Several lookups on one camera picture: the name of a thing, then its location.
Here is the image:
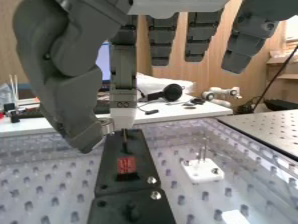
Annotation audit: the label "screen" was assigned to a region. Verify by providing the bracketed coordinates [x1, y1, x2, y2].
[96, 41, 113, 83]

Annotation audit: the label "white foam block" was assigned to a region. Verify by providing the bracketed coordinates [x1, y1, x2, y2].
[135, 72, 197, 98]

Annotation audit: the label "small white pin block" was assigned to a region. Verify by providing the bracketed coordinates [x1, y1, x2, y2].
[180, 137, 226, 185]

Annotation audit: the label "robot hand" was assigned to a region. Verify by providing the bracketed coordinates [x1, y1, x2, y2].
[12, 0, 298, 155]

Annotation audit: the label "thin stick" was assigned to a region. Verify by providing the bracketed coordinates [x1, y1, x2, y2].
[121, 128, 132, 154]

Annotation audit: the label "black plate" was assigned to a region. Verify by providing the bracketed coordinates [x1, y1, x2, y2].
[85, 128, 180, 224]

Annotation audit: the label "white desk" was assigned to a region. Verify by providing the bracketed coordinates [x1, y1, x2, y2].
[0, 98, 234, 138]

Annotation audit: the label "clear box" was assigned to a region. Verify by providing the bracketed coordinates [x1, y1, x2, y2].
[0, 116, 298, 224]

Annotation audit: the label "silver bearing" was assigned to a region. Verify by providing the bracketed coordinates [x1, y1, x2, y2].
[99, 117, 116, 135]

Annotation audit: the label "black headphones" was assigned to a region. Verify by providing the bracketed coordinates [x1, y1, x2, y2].
[147, 82, 186, 103]

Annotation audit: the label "small white jointed device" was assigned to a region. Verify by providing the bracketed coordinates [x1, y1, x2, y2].
[201, 86, 244, 108]

